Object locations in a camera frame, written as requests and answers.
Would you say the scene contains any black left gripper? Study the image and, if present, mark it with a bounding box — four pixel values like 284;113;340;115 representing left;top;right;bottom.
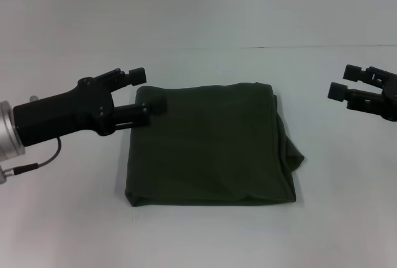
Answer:
12;66;169;148

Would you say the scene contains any left gripper cable with connector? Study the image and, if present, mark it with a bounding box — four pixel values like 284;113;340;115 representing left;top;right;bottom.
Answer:
0;137;63;185

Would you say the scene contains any dark green FREE! t-shirt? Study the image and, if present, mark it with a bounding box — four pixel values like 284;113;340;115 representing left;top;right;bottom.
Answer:
123;81;306;208

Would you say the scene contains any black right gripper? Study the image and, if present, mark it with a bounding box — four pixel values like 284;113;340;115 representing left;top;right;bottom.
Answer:
327;64;397;123

